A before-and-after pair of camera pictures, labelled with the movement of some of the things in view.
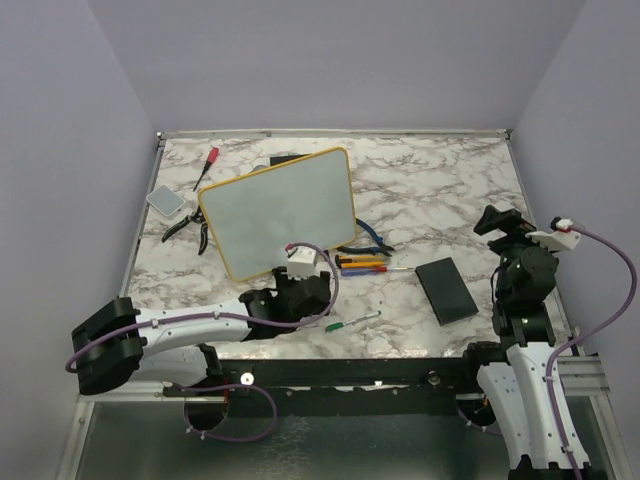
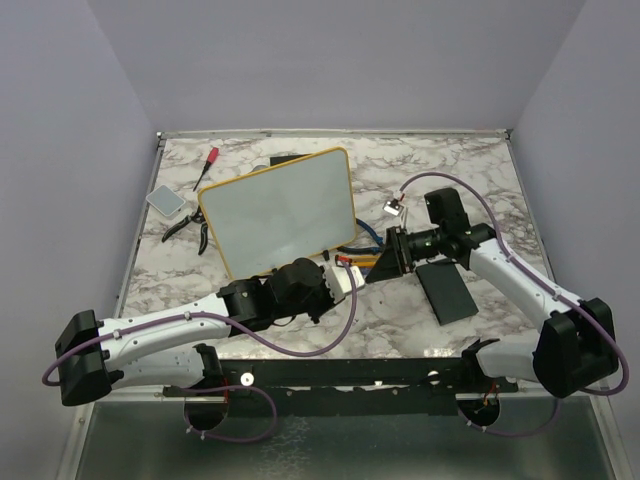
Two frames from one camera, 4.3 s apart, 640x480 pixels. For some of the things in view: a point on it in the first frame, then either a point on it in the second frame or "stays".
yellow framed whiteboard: [257, 216] stays
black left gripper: [282, 280] stays
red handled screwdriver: [211, 159] stays
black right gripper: [494, 219] → [393, 261]
